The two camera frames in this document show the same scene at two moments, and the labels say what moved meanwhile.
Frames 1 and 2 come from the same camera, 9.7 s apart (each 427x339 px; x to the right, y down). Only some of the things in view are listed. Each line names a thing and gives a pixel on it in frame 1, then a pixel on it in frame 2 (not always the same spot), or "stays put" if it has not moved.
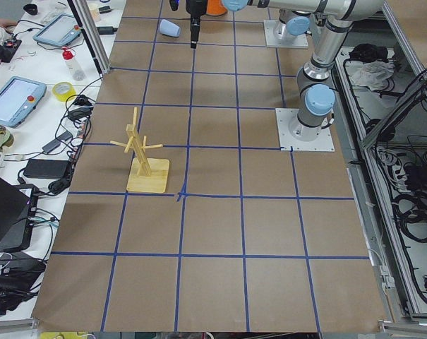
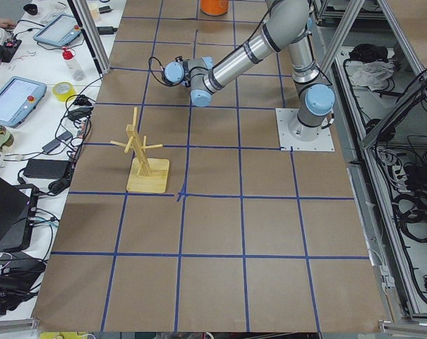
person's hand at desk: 3,21 stays put
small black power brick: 106,30 stays put
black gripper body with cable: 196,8 to 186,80
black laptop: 11,209 stays put
